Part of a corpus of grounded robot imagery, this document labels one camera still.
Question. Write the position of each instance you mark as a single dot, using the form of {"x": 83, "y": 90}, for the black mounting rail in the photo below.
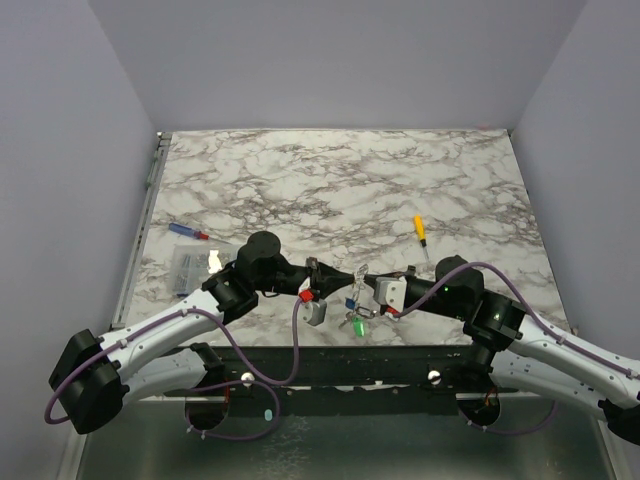
{"x": 357, "y": 380}

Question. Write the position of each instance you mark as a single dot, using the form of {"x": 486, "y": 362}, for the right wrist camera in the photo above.
{"x": 387, "y": 292}

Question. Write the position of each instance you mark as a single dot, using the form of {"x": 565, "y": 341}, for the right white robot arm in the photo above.
{"x": 514, "y": 346}

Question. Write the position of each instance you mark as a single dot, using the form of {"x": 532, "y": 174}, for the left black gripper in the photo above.
{"x": 324, "y": 279}

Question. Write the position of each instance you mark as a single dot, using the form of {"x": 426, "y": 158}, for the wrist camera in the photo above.
{"x": 387, "y": 292}
{"x": 313, "y": 312}

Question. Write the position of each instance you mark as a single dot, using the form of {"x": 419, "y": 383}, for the orange handled screwdriver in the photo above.
{"x": 420, "y": 232}

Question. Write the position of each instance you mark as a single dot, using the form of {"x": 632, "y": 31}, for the blue handled screwdriver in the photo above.
{"x": 187, "y": 231}

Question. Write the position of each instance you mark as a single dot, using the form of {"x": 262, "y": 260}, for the green key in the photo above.
{"x": 359, "y": 327}

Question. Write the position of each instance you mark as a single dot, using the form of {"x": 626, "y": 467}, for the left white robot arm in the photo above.
{"x": 96, "y": 376}

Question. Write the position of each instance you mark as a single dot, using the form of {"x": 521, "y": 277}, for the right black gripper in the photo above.
{"x": 409, "y": 281}

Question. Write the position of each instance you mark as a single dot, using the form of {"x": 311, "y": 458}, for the clear plastic screw box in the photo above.
{"x": 192, "y": 265}

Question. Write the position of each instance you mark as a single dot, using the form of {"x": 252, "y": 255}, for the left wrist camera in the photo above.
{"x": 313, "y": 312}

